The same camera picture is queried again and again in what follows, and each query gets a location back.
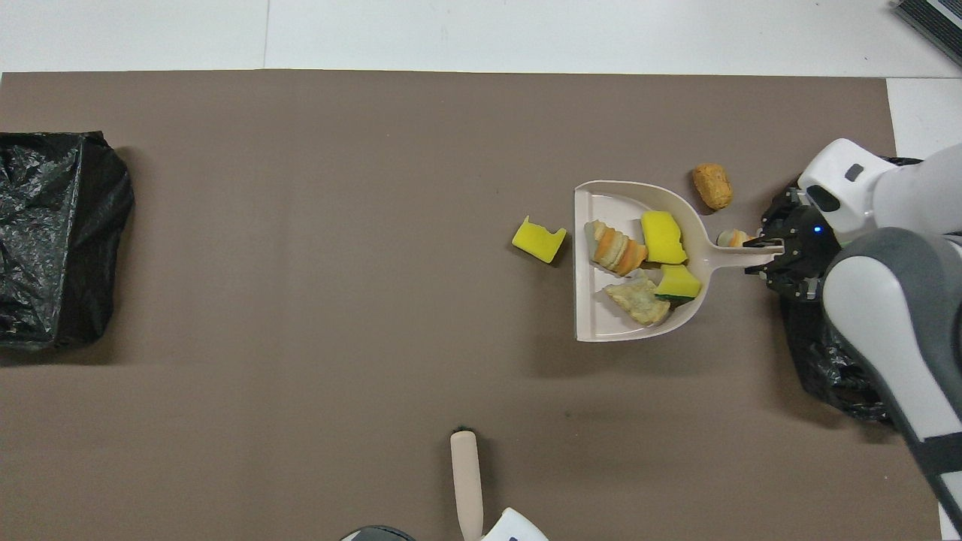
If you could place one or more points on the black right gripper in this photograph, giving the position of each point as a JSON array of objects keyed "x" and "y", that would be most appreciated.
[{"x": 808, "y": 248}]

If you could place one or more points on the orange striped toy croissant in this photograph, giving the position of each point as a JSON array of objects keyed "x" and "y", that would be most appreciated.
[{"x": 730, "y": 239}]

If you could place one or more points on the brown toy bread roll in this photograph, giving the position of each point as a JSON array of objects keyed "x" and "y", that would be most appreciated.
[{"x": 712, "y": 186}]

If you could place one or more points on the beige striped foam bread chunk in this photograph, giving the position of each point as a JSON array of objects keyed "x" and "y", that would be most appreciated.
[{"x": 615, "y": 248}]

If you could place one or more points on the beige plastic dustpan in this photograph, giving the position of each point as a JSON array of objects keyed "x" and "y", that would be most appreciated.
[{"x": 601, "y": 300}]

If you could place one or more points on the notched yellow sponge piece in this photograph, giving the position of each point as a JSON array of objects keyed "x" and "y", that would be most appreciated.
[{"x": 537, "y": 240}]

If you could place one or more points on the beige brush with black bristles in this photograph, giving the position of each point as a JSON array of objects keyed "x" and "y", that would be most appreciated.
[{"x": 466, "y": 481}]

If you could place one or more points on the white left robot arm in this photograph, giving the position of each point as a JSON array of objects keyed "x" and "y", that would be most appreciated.
[{"x": 515, "y": 530}]

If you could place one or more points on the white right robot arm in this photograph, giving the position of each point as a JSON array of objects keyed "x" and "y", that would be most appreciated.
[{"x": 887, "y": 300}]

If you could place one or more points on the black bag-lined bin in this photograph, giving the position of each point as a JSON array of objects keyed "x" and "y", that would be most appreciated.
[
  {"x": 827, "y": 376},
  {"x": 45, "y": 225}
]

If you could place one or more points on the dark grey ribbed device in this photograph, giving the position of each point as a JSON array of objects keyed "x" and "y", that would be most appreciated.
[{"x": 932, "y": 22}]

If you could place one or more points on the brown table mat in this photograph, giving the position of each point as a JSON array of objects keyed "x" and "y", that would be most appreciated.
[{"x": 301, "y": 225}]

